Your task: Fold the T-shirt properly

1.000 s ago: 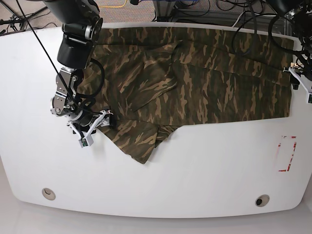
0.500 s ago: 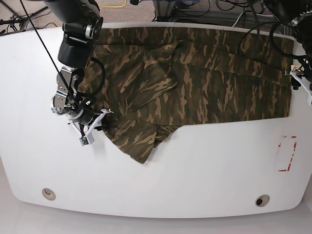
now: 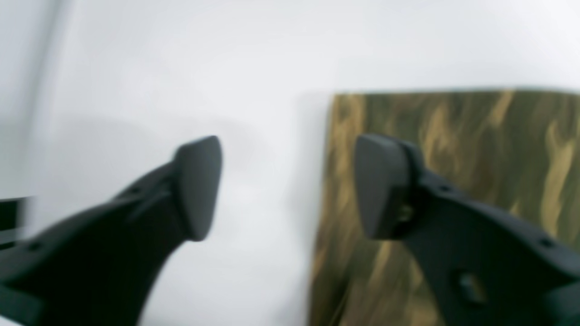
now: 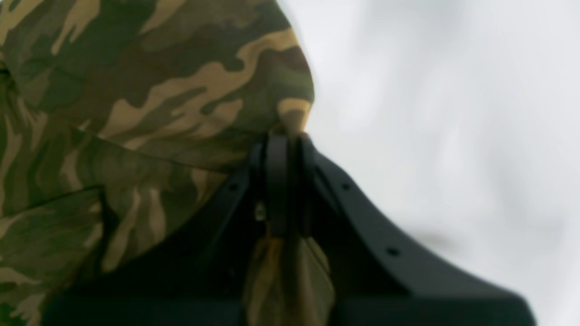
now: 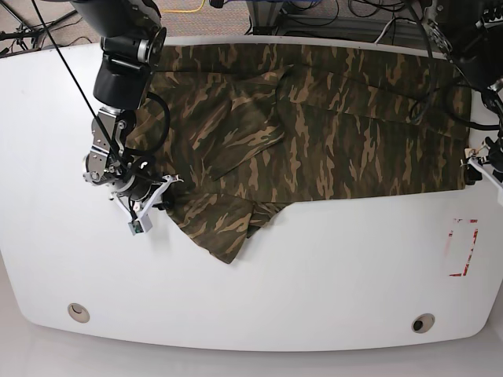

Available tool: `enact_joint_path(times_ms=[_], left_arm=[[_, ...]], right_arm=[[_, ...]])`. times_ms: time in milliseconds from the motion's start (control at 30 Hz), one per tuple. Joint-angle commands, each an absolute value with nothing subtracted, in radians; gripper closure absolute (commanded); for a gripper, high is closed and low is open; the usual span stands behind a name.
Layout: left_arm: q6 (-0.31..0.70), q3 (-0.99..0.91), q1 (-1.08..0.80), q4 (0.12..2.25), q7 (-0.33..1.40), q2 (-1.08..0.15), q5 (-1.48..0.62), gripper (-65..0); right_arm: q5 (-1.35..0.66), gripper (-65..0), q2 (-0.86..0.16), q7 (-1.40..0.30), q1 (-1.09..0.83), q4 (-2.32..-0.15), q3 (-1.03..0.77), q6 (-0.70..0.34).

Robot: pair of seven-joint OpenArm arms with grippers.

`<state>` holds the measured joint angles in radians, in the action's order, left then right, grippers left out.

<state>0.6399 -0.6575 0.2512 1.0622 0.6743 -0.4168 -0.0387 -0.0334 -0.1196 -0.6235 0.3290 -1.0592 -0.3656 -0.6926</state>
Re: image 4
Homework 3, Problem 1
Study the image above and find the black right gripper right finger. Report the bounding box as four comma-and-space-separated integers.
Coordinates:
297, 134, 536, 326

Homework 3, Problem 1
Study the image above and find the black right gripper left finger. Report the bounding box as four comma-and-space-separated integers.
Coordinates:
42, 135, 290, 326

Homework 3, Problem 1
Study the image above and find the camouflage T-shirt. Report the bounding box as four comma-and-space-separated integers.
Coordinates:
1, 0, 314, 326

